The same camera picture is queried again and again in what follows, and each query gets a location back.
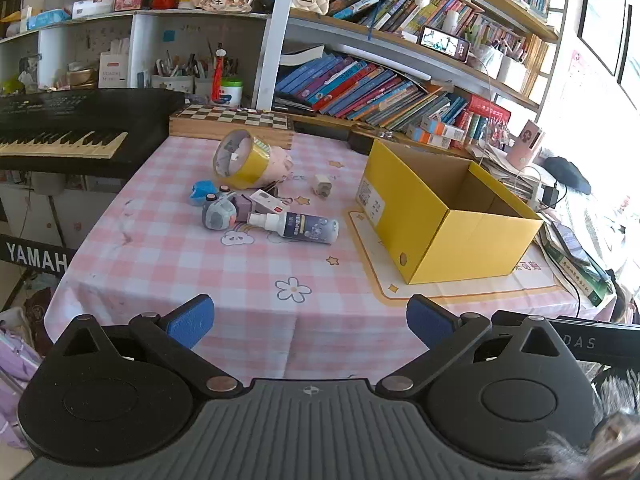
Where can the green book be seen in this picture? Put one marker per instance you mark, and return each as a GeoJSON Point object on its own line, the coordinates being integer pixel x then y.
{"type": "Point", "coordinates": [585, 282]}

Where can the blue wet wipes pack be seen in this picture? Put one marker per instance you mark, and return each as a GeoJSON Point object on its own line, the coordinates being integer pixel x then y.
{"type": "Point", "coordinates": [47, 19]}

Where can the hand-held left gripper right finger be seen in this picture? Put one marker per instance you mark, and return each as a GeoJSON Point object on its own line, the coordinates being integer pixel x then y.
{"type": "Point", "coordinates": [430, 317]}

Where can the red tassel ornament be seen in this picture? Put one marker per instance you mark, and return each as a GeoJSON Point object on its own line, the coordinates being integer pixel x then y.
{"type": "Point", "coordinates": [216, 77]}

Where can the black power adapter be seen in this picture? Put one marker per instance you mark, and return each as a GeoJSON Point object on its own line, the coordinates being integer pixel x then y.
{"type": "Point", "coordinates": [551, 196]}

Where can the white paper bag red label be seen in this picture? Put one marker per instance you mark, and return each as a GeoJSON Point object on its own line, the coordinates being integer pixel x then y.
{"type": "Point", "coordinates": [114, 72]}

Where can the white pot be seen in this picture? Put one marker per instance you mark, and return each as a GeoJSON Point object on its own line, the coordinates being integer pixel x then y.
{"type": "Point", "coordinates": [487, 60]}
{"type": "Point", "coordinates": [514, 72]}

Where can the wooden chess board box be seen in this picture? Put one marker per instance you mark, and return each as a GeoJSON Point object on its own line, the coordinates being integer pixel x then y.
{"type": "Point", "coordinates": [225, 127]}

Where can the black electronic keyboard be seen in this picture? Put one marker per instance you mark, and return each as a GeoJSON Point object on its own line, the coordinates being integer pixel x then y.
{"type": "Point", "coordinates": [75, 110]}

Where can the black case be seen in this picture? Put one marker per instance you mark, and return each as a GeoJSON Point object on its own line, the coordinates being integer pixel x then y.
{"type": "Point", "coordinates": [360, 141]}

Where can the small red white box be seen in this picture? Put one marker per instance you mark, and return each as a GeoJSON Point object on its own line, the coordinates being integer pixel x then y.
{"type": "Point", "coordinates": [267, 203]}

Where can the blue correction tape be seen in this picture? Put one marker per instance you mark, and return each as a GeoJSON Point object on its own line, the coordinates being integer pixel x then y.
{"type": "Point", "coordinates": [204, 191]}

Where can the purple stamp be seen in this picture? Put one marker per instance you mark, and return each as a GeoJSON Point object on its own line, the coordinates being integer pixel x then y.
{"type": "Point", "coordinates": [243, 207]}

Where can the gold bowl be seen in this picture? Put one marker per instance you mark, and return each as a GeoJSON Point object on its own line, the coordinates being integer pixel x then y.
{"type": "Point", "coordinates": [82, 77]}

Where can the yellow cardboard box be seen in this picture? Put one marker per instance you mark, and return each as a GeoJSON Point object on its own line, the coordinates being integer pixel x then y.
{"type": "Point", "coordinates": [450, 240]}

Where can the white jar green lid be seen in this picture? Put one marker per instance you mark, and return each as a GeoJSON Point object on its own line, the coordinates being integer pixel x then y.
{"type": "Point", "coordinates": [231, 95]}

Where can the purple bag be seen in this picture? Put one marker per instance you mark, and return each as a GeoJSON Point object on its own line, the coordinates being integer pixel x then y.
{"type": "Point", "coordinates": [15, 375]}

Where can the black keyboard stand panel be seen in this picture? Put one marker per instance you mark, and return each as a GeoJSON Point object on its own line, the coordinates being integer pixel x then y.
{"type": "Point", "coordinates": [35, 257]}

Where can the white spray bottle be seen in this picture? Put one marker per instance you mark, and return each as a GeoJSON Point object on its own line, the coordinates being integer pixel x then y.
{"type": "Point", "coordinates": [305, 226]}

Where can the grey furry sleeve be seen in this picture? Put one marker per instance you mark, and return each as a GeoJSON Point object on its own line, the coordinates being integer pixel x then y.
{"type": "Point", "coordinates": [615, 440]}

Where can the row of leaning blue books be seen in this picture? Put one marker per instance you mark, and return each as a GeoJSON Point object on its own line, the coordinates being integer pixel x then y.
{"type": "Point", "coordinates": [350, 85]}

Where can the white cubby shelf unit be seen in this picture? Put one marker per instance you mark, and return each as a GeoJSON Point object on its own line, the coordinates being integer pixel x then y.
{"type": "Point", "coordinates": [145, 40]}

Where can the narrow white pen holder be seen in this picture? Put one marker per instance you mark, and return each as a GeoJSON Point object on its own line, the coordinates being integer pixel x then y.
{"type": "Point", "coordinates": [202, 87]}

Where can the pink patterned box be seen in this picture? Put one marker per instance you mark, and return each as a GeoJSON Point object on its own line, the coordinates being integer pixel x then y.
{"type": "Point", "coordinates": [129, 0]}

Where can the grey blue toy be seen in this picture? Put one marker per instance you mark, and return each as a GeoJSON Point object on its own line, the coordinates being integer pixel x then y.
{"type": "Point", "coordinates": [217, 215]}

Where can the pink upright box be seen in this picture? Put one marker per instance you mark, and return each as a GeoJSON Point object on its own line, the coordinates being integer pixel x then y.
{"type": "Point", "coordinates": [525, 142]}

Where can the white mat orange border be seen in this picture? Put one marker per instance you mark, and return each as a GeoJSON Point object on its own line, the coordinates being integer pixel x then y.
{"type": "Point", "coordinates": [450, 290]}

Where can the orange white medicine box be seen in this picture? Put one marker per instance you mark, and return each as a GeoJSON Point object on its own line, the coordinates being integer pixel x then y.
{"type": "Point", "coordinates": [445, 129]}
{"type": "Point", "coordinates": [425, 138]}

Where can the white cabinet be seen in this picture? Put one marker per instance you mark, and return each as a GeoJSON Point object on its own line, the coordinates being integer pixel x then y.
{"type": "Point", "coordinates": [85, 215]}

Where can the pink plush pouch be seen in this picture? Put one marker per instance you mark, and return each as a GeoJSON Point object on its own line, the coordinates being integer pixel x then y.
{"type": "Point", "coordinates": [280, 162]}

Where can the pink checkered desktop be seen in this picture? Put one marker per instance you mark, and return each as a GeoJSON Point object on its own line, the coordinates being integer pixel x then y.
{"type": "Point", "coordinates": [200, 270]}

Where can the black cap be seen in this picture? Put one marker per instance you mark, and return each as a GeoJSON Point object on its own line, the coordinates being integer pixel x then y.
{"type": "Point", "coordinates": [567, 172]}

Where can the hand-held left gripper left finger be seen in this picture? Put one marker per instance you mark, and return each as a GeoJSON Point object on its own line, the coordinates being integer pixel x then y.
{"type": "Point", "coordinates": [192, 317]}

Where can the black framed wall picture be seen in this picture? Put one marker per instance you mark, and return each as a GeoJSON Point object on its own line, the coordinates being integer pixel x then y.
{"type": "Point", "coordinates": [602, 20]}
{"type": "Point", "coordinates": [632, 45]}

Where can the white charger plug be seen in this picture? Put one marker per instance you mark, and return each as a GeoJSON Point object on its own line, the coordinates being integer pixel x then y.
{"type": "Point", "coordinates": [322, 186]}

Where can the row of colourful paperback books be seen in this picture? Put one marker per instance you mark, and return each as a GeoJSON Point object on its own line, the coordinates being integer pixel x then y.
{"type": "Point", "coordinates": [400, 10]}

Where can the wide white pen holder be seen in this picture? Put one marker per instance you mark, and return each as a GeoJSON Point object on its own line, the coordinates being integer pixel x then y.
{"type": "Point", "coordinates": [172, 84]}

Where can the smartphone with lit screen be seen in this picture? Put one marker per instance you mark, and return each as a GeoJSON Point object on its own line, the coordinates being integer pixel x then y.
{"type": "Point", "coordinates": [442, 42]}

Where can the flat white box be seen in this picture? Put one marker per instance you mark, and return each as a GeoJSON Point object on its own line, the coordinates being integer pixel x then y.
{"type": "Point", "coordinates": [92, 8]}

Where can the dark smartphone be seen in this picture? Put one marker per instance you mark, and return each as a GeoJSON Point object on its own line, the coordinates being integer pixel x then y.
{"type": "Point", "coordinates": [570, 242]}

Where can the white and wood bookshelf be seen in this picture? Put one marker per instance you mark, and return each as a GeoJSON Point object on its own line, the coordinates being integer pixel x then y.
{"type": "Point", "coordinates": [272, 35]}

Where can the stack of papers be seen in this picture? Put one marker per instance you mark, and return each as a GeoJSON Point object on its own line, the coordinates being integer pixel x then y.
{"type": "Point", "coordinates": [505, 170]}

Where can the yellow tape roll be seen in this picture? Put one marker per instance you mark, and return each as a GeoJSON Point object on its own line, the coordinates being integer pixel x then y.
{"type": "Point", "coordinates": [250, 162]}

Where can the red boxed book set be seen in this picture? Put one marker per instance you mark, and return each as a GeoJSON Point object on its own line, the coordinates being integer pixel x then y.
{"type": "Point", "coordinates": [487, 107]}

